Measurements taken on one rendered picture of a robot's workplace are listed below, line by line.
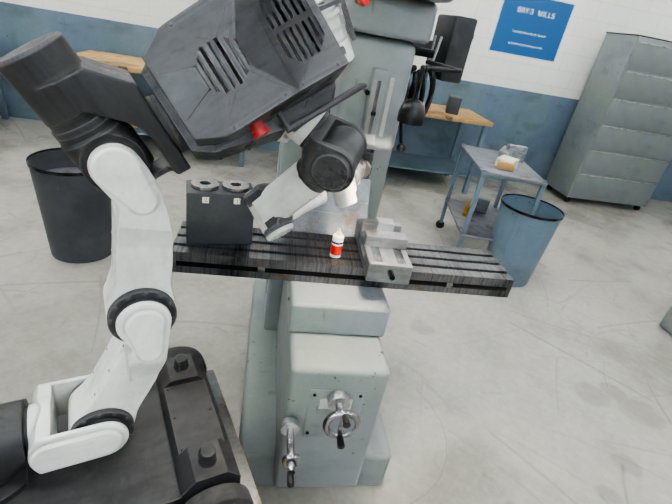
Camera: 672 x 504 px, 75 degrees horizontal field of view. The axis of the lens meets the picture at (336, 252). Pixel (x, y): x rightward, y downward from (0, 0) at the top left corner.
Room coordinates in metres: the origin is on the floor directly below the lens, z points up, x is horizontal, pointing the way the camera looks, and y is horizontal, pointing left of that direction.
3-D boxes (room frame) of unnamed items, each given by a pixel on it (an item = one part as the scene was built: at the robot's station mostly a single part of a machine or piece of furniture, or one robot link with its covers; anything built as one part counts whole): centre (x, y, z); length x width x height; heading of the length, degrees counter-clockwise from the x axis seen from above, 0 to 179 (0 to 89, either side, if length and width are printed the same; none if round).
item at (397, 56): (1.44, -0.01, 1.47); 0.21 x 0.19 x 0.32; 102
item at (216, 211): (1.36, 0.42, 1.00); 0.22 x 0.12 x 0.20; 111
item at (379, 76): (1.32, -0.03, 1.45); 0.04 x 0.04 x 0.21; 12
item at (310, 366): (1.41, -0.01, 0.40); 0.81 x 0.32 x 0.60; 12
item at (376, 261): (1.43, -0.16, 0.96); 0.35 x 0.15 x 0.11; 9
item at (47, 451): (0.71, 0.55, 0.68); 0.21 x 0.20 x 0.13; 123
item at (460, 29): (1.79, -0.27, 1.62); 0.20 x 0.09 x 0.21; 12
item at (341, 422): (0.94, -0.11, 0.60); 0.16 x 0.12 x 0.12; 12
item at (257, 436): (1.68, 0.04, 0.10); 1.20 x 0.60 x 0.20; 12
